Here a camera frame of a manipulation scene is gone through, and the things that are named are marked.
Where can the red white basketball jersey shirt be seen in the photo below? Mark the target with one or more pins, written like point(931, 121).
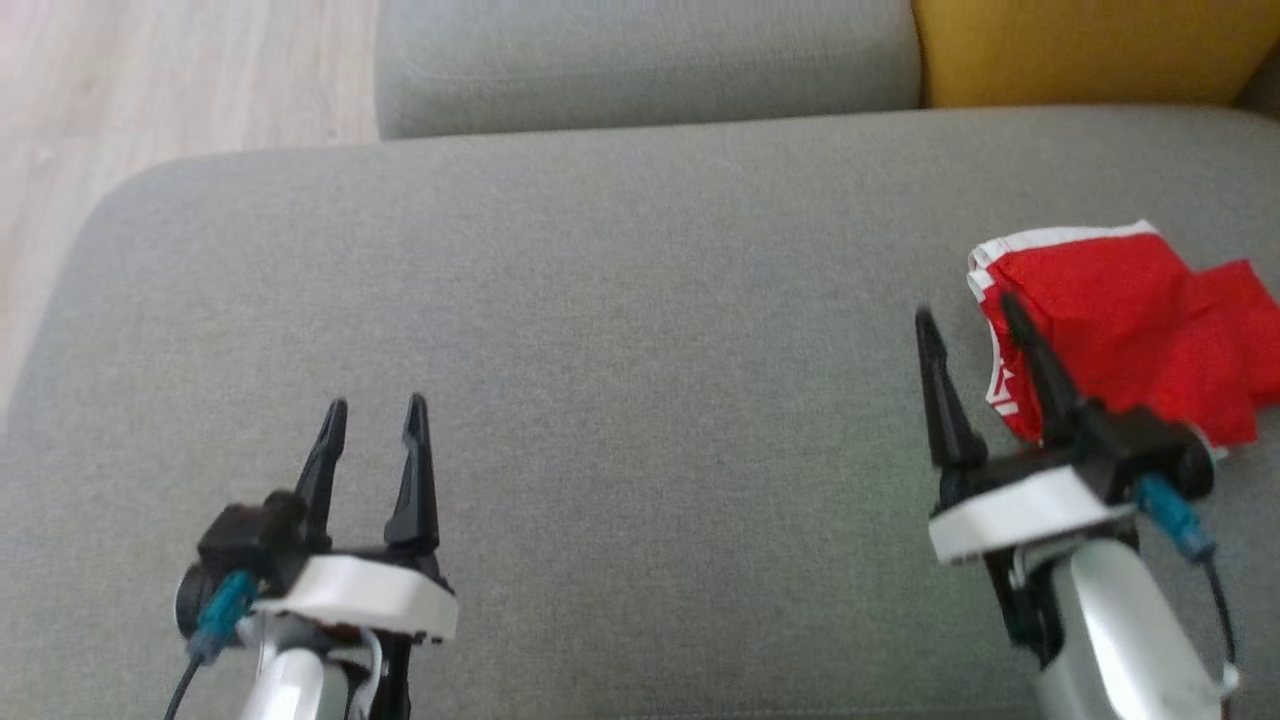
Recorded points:
point(1100, 310)

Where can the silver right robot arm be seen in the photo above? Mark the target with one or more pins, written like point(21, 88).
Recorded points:
point(1120, 640)

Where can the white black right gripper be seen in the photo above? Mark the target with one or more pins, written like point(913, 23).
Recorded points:
point(1020, 510)

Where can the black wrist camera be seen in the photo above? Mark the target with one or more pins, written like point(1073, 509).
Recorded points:
point(1150, 445)
point(235, 545)

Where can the grey sofa seat cushion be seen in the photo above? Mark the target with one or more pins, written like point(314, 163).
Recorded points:
point(650, 400)

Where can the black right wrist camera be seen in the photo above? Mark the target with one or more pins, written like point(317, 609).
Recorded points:
point(1150, 445)

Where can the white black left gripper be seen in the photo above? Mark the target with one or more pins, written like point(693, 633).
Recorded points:
point(360, 595)

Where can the yellow sofa cushion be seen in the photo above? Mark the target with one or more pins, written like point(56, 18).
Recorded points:
point(1090, 50)

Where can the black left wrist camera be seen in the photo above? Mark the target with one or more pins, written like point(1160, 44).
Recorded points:
point(235, 545)

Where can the grey sofa back cushion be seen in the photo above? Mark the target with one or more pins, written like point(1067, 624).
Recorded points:
point(650, 60)

